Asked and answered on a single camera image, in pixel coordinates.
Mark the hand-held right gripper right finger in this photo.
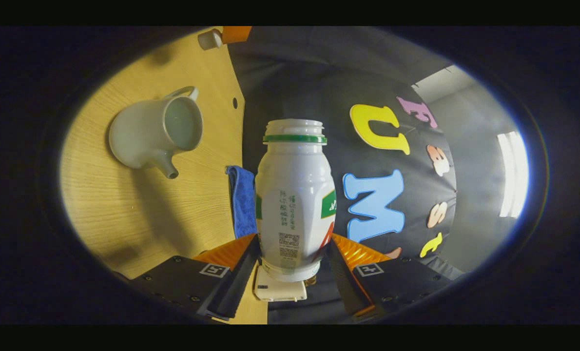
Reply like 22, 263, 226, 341
325, 233, 459, 323

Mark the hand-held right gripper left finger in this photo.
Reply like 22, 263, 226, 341
124, 233, 261, 322

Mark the white teacup lid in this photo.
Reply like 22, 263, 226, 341
197, 28, 223, 51

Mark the white plastic water bottle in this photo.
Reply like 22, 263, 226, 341
254, 118, 338, 283

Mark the white ceramic teacup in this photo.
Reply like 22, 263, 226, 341
108, 86, 204, 179

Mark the white toaster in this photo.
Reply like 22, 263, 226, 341
252, 263, 308, 303

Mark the blue folded towel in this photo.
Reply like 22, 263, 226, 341
225, 165, 259, 239

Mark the black backdrop cloth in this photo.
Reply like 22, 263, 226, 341
227, 26, 466, 325

